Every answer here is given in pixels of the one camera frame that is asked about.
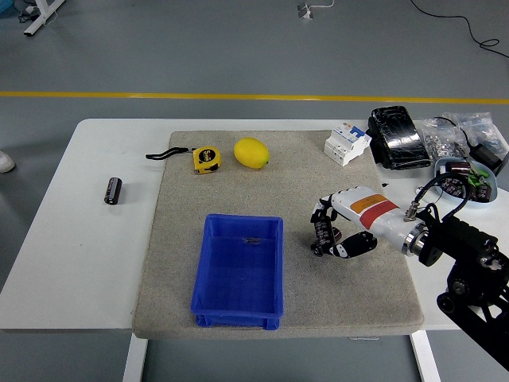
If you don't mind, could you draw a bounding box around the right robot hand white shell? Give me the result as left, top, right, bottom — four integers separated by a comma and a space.
309, 185, 417, 259

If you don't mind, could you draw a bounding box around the dark battery with white print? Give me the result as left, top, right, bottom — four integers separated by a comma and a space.
312, 214, 335, 255

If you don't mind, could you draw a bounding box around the black wrapped box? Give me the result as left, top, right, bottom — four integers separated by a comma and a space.
366, 105, 433, 170

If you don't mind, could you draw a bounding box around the blue plastic box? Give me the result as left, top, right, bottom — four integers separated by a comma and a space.
191, 213, 285, 331

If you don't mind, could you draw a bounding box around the dark battery with grey stripe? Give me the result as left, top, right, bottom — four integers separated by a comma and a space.
103, 177, 123, 206

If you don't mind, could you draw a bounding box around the white circuit breaker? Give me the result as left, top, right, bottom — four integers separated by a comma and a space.
323, 123, 372, 167

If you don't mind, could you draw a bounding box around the clear bag of metal nuts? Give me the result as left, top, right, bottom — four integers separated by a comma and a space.
419, 118, 468, 160

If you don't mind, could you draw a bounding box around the grey-brown table mat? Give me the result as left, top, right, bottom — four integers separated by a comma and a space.
132, 130, 425, 340

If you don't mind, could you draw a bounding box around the green plastic part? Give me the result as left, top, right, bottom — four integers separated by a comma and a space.
467, 169, 490, 186

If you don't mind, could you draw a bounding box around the light blue bowl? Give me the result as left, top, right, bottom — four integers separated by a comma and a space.
433, 157, 501, 209

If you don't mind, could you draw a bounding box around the black power adapter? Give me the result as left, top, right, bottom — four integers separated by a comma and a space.
468, 142, 504, 176

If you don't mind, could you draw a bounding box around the yellow lemon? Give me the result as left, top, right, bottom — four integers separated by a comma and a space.
233, 137, 270, 170

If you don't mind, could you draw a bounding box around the clear bag of blue parts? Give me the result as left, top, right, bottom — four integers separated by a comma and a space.
443, 111, 509, 160

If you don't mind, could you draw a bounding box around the white table leg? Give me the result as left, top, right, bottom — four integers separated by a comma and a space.
410, 330, 441, 382
122, 333, 149, 382

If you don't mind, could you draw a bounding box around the yellow tape measure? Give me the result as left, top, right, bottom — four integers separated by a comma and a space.
145, 146, 223, 175

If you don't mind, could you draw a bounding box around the black floor cable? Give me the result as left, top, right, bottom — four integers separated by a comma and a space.
409, 0, 509, 60

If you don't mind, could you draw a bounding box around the white desk frame foot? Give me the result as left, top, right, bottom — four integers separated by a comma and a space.
23, 0, 67, 37

